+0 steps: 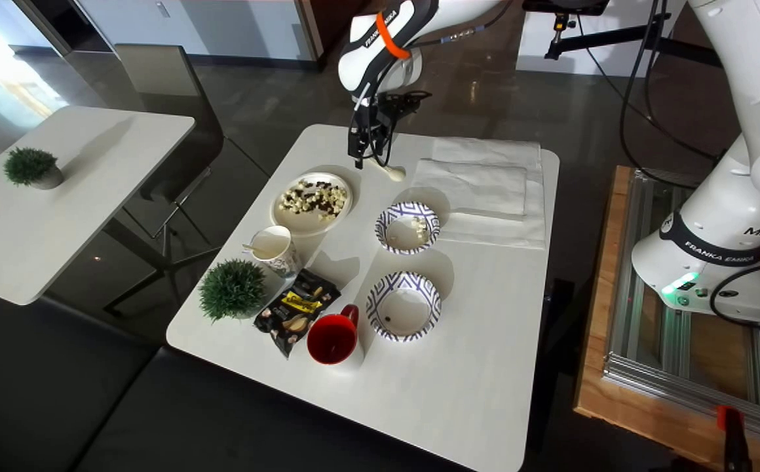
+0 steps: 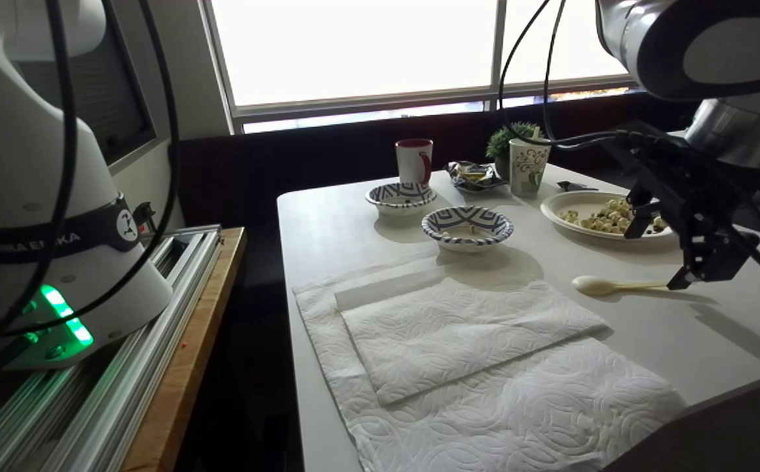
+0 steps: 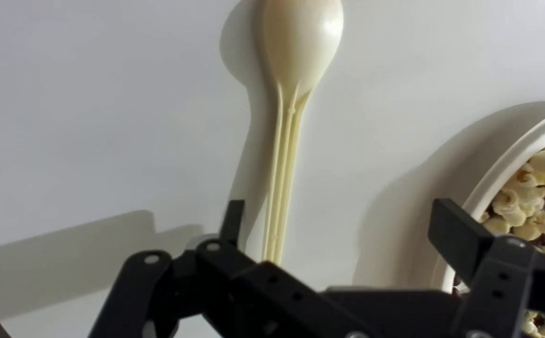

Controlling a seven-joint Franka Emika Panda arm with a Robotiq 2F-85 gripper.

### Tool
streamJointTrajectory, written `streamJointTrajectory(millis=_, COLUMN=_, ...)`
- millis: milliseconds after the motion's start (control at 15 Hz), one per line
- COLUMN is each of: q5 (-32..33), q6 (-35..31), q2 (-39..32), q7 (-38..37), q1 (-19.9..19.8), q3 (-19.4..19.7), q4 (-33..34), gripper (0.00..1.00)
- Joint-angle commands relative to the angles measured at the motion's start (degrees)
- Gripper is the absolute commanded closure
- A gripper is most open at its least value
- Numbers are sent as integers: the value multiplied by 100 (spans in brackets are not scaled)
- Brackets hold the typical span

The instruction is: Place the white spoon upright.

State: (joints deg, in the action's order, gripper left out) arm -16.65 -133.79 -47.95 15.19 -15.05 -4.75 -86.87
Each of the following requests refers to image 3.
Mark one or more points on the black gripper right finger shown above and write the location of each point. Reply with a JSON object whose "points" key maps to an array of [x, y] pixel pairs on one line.
{"points": [[505, 274]]}

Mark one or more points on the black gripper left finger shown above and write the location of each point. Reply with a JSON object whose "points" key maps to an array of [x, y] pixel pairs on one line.
{"points": [[223, 287]]}

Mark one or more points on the white plastic spoon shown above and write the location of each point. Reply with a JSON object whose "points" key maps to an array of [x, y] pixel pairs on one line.
{"points": [[302, 43]]}

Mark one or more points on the popcorn snack food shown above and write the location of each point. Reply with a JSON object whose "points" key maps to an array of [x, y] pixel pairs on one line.
{"points": [[536, 199]]}

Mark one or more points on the white plate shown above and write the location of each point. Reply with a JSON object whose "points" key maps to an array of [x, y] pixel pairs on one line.
{"points": [[505, 169]]}

